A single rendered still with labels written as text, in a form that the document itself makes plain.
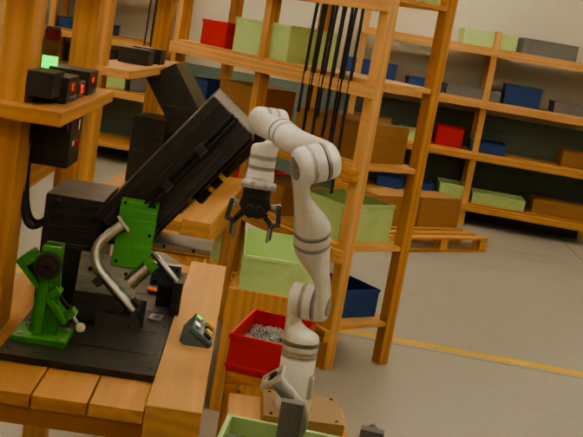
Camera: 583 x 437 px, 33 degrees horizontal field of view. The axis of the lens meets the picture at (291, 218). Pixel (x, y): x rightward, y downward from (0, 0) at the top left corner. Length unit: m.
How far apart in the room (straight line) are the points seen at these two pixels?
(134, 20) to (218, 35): 5.48
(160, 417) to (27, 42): 1.05
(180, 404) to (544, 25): 9.89
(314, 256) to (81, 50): 1.65
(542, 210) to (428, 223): 2.03
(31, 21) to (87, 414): 1.04
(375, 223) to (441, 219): 4.41
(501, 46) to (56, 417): 9.28
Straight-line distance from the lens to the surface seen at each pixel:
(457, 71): 11.87
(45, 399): 2.52
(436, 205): 10.03
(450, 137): 11.35
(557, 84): 12.03
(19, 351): 2.74
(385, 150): 5.66
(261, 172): 2.54
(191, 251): 3.13
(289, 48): 6.06
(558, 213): 11.67
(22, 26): 2.75
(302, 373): 2.54
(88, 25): 3.75
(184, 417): 2.48
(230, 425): 2.33
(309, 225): 2.33
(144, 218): 3.02
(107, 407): 2.50
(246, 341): 3.03
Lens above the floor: 1.85
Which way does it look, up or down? 11 degrees down
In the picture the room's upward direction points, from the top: 10 degrees clockwise
